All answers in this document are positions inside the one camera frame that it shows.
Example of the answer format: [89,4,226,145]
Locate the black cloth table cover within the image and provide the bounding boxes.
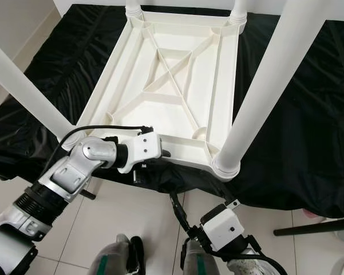
[0,5,344,218]

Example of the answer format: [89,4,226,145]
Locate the white plastic children table top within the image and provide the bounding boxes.
[74,11,244,181]

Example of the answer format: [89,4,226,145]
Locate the white pedestal fan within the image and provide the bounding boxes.
[329,255,344,275]

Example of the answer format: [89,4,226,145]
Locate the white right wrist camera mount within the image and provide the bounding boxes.
[200,202,247,252]

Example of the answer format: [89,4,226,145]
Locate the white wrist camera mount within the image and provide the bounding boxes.
[120,131,164,174]
[200,202,247,252]

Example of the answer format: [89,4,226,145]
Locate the black metal table leg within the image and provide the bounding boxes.
[80,186,97,200]
[274,218,344,237]

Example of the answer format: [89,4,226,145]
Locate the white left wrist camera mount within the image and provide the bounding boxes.
[120,131,164,174]

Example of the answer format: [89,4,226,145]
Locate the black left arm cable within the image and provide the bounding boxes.
[58,125,152,151]

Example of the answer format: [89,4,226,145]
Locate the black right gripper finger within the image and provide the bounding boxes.
[168,191,193,233]

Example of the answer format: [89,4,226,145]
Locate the grey left robot leg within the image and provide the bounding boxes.
[89,234,144,275]

